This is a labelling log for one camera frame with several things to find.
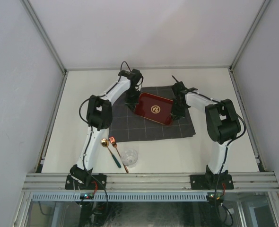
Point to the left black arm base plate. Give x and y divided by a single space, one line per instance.
89 183

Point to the left aluminium frame post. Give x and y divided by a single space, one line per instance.
43 34

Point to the red rectangular tray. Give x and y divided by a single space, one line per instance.
154 108

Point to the grey checked cloth napkin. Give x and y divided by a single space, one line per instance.
127 126

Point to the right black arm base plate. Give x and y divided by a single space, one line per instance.
202 182

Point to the aluminium frame post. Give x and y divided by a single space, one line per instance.
43 34
257 19

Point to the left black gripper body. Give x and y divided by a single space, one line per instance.
132 96

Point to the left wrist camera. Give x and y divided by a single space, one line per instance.
135 77

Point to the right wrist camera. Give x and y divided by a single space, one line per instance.
180 89

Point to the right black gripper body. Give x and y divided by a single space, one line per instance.
178 110

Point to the aluminium front rail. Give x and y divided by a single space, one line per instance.
180 182

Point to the clear glass cup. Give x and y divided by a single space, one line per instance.
129 157

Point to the gold spoon green handle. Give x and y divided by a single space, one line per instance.
105 143

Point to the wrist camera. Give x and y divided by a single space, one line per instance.
135 77
180 89

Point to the right aluminium frame post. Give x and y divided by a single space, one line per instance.
257 19

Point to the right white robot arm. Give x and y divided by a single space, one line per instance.
223 128

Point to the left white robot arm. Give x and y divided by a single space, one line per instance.
99 118

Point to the grey slotted cable duct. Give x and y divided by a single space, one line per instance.
121 196

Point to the rose gold fork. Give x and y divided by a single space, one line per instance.
114 144

